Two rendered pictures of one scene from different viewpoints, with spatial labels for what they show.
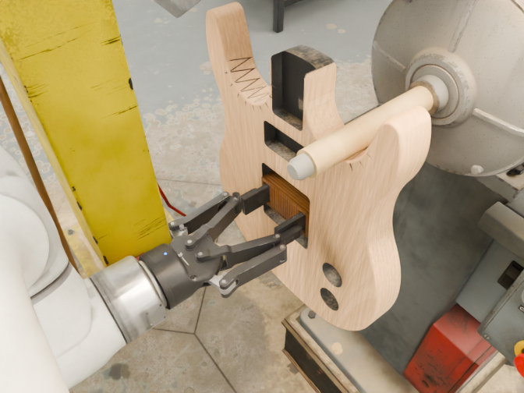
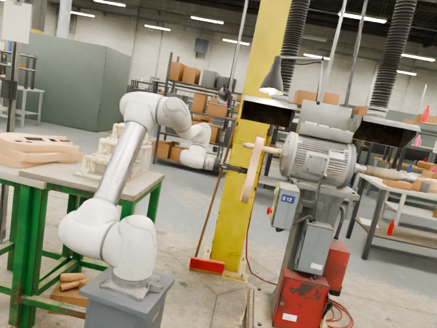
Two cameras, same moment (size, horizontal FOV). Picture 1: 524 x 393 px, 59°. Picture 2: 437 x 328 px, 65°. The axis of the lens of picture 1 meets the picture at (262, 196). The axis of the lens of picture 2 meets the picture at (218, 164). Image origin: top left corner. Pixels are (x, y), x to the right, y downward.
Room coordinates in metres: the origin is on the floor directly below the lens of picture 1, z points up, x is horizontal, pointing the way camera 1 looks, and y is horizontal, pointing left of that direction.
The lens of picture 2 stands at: (-1.22, -1.26, 1.46)
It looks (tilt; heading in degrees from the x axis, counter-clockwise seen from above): 10 degrees down; 42
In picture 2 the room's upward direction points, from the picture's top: 11 degrees clockwise
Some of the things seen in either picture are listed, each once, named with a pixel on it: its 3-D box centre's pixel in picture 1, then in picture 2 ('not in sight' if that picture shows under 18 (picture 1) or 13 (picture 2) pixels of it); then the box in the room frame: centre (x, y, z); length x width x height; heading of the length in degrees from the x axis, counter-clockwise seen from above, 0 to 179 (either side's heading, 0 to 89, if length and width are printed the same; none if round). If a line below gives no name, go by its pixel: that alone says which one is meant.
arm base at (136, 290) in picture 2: not in sight; (136, 278); (-0.45, -0.26, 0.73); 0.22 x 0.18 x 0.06; 120
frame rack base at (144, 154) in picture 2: not in sight; (127, 155); (-0.01, 0.61, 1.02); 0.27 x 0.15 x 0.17; 127
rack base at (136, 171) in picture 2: not in sight; (115, 165); (-0.14, 0.52, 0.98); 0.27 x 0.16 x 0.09; 127
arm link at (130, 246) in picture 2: not in sight; (134, 244); (-0.47, -0.23, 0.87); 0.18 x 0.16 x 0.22; 122
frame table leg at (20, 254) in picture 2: not in sight; (21, 254); (-0.58, 0.61, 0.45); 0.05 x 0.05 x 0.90; 37
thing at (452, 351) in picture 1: (470, 338); (300, 297); (0.49, -0.52, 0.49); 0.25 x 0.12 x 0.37; 127
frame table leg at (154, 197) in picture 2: not in sight; (147, 242); (0.15, 0.47, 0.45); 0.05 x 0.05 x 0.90; 37
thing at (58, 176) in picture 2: not in sight; (93, 232); (-0.21, 0.54, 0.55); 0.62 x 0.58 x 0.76; 127
